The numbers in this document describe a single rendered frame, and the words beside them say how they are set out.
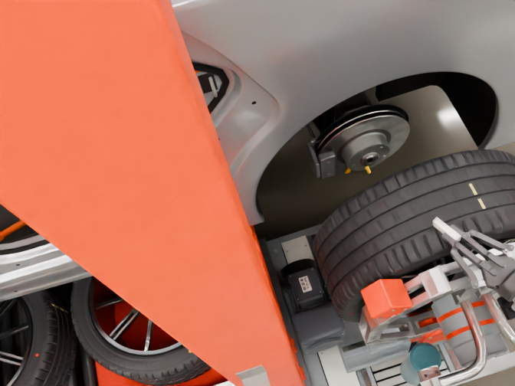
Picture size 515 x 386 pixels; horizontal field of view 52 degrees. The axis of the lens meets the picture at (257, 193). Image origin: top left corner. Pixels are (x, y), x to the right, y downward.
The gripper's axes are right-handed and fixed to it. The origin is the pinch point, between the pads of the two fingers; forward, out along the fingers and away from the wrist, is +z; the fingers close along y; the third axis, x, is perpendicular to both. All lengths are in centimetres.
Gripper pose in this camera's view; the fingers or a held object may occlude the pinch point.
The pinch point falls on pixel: (446, 230)
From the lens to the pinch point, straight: 130.6
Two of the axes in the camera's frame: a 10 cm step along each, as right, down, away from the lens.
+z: -6.4, -6.0, 4.8
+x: -3.0, -3.8, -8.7
